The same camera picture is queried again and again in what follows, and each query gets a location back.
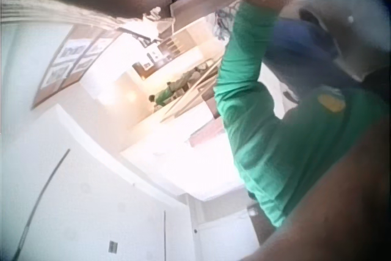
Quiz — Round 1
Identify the blue cloth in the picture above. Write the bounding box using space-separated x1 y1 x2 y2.
265 18 342 63

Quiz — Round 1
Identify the white rounded housing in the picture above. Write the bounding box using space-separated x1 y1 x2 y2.
287 0 391 84

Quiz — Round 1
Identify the brown wooden shelf unit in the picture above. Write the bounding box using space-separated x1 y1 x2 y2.
131 28 188 81

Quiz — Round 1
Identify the brown notice board with papers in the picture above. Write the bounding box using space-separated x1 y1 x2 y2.
31 24 123 109

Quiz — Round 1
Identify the black wall cable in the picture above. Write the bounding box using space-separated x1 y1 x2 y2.
11 149 71 261

